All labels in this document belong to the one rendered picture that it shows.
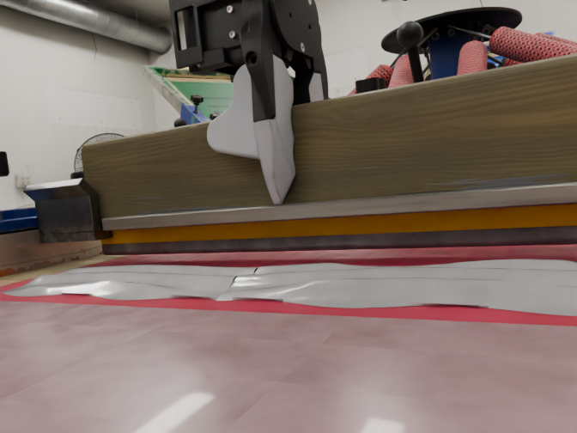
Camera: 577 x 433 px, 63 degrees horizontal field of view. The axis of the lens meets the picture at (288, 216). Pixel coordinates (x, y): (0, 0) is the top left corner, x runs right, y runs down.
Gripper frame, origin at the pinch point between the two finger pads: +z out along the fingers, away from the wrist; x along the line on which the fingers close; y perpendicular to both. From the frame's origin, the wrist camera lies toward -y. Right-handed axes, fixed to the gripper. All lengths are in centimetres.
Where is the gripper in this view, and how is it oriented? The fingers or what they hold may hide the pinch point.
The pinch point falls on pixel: (303, 181)
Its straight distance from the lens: 32.7
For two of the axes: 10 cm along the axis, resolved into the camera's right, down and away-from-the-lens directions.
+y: -8.9, 0.6, 4.6
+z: 1.0, 9.9, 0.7
